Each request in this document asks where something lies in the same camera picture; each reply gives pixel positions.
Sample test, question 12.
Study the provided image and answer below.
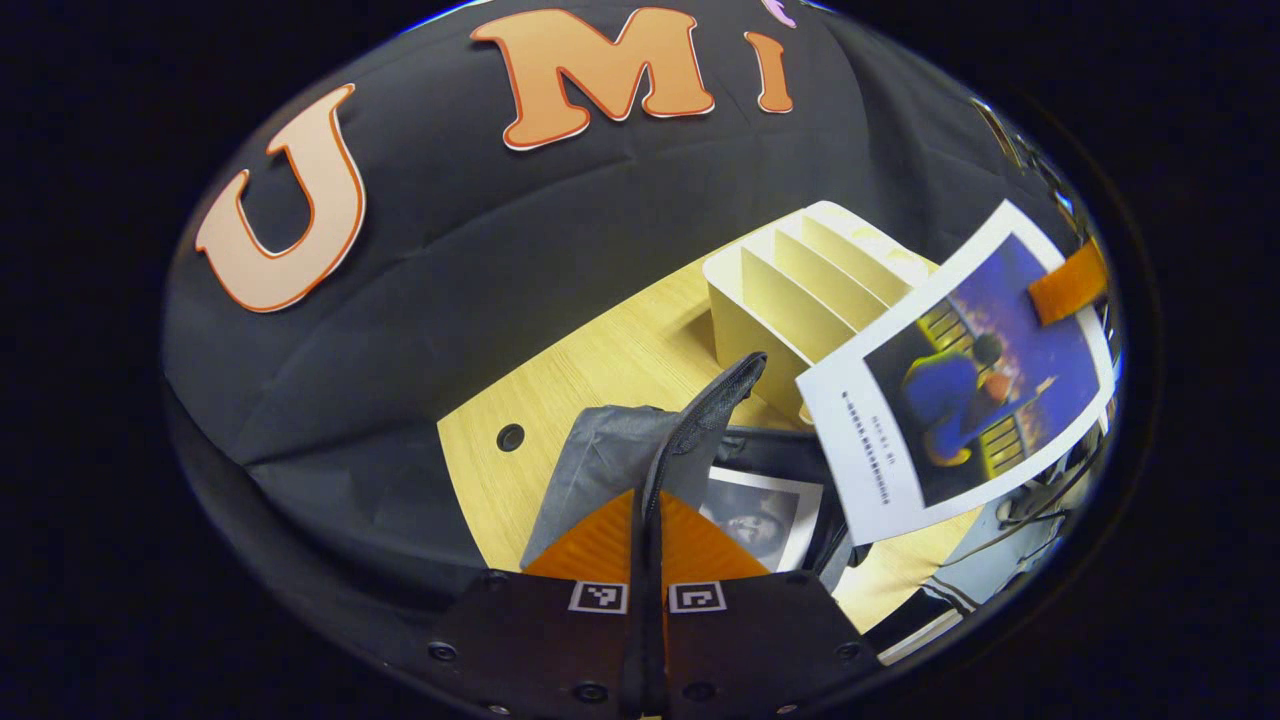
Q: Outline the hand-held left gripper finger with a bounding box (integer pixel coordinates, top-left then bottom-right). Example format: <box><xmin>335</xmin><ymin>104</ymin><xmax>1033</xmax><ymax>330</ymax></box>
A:
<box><xmin>650</xmin><ymin>492</ymin><xmax>881</xmax><ymax>720</ymax></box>
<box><xmin>430</xmin><ymin>490</ymin><xmax>646</xmax><ymax>720</ymax></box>

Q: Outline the grey portrait cover book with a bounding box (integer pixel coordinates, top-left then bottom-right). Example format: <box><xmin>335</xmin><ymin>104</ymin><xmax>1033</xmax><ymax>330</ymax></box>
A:
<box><xmin>697</xmin><ymin>466</ymin><xmax>824</xmax><ymax>573</ymax></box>

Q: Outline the blue cover book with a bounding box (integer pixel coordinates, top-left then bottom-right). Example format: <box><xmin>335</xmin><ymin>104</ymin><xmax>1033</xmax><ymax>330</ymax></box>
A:
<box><xmin>796</xmin><ymin>200</ymin><xmax>1116</xmax><ymax>546</ymax></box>

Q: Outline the grey schoolbag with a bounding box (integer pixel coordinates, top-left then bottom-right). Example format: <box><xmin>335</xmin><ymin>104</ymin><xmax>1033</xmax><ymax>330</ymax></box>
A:
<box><xmin>522</xmin><ymin>352</ymin><xmax>871</xmax><ymax>601</ymax></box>

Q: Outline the white bookshelf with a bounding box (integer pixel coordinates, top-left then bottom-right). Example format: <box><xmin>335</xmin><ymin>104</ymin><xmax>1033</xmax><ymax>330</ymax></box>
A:
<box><xmin>703</xmin><ymin>201</ymin><xmax>941</xmax><ymax>426</ymax></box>

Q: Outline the grey striped clothing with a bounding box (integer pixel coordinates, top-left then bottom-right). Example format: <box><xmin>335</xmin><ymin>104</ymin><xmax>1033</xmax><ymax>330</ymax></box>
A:
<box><xmin>865</xmin><ymin>520</ymin><xmax>1061</xmax><ymax>666</ymax></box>

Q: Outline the black backdrop cloth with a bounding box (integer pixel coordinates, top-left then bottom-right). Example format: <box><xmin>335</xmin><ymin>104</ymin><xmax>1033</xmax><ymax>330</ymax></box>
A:
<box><xmin>162</xmin><ymin>0</ymin><xmax>1101</xmax><ymax>691</ymax></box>

